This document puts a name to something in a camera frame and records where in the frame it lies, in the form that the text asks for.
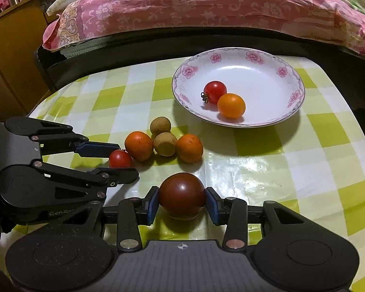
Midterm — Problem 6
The orange round fruit right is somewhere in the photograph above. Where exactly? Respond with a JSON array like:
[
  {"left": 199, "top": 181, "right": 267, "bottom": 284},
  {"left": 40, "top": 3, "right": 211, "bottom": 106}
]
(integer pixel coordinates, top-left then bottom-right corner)
[{"left": 176, "top": 134, "right": 204, "bottom": 164}]

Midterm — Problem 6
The pink floral quilt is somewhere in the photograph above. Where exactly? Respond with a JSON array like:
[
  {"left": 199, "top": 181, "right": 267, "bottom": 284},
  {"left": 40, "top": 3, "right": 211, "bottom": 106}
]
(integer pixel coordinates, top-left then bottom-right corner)
[{"left": 42, "top": 0, "right": 365, "bottom": 55}]

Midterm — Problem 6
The brown longan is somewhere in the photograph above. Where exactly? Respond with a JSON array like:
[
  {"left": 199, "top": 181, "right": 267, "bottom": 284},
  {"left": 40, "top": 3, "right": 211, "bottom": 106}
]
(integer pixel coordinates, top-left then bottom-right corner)
[
  {"left": 154, "top": 132, "right": 177, "bottom": 157},
  {"left": 149, "top": 117, "right": 171, "bottom": 138}
]

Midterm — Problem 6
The red cherry tomato on plate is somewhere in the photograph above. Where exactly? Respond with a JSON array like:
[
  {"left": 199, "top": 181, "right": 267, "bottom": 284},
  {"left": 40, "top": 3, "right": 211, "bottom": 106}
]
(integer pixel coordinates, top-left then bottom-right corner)
[{"left": 200, "top": 81, "right": 227, "bottom": 105}]

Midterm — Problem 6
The brown longan upper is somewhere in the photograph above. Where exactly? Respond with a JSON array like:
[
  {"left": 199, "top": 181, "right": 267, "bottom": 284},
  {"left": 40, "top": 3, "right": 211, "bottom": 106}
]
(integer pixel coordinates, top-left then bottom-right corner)
[{"left": 149, "top": 117, "right": 171, "bottom": 138}]

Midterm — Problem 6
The brown longan lower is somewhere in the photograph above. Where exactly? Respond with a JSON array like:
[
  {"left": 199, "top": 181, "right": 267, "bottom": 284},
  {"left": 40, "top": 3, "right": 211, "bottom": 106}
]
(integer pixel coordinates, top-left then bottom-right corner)
[{"left": 154, "top": 132, "right": 177, "bottom": 157}]

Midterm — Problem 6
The orange tomato on plate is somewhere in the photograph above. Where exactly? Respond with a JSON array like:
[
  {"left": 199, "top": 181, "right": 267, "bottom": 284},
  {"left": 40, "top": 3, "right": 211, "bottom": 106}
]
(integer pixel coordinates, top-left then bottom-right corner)
[{"left": 217, "top": 93, "right": 246, "bottom": 119}]

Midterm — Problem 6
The dark red round fruit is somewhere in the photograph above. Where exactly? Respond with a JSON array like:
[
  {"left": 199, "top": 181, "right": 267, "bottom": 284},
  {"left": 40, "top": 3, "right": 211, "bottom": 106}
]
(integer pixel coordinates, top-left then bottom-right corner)
[{"left": 159, "top": 173, "right": 206, "bottom": 221}]

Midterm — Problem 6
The green white checkered tablecloth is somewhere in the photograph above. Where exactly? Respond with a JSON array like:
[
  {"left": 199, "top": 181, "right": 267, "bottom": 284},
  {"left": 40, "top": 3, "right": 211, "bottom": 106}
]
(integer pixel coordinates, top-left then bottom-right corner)
[{"left": 32, "top": 57, "right": 365, "bottom": 291}]

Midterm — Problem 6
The orange-red round fruit left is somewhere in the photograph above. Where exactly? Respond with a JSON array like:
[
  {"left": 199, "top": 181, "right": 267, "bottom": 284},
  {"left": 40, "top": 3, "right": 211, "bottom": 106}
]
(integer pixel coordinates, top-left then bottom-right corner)
[{"left": 124, "top": 131, "right": 154, "bottom": 162}]

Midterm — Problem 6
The white floral ceramic plate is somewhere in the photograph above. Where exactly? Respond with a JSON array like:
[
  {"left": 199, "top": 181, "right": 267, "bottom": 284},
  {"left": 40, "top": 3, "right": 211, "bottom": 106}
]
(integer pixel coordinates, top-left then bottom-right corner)
[{"left": 172, "top": 47, "right": 305, "bottom": 128}]

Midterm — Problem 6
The brown wooden cabinet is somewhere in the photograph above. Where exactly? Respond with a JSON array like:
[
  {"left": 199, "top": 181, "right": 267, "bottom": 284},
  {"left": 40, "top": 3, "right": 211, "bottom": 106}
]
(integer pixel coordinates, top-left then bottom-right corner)
[{"left": 0, "top": 0, "right": 57, "bottom": 120}]

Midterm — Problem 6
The small red cherry tomato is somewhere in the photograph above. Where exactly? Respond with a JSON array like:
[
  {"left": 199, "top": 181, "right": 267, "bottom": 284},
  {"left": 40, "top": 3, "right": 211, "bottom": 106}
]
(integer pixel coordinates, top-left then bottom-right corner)
[{"left": 108, "top": 150, "right": 134, "bottom": 168}]

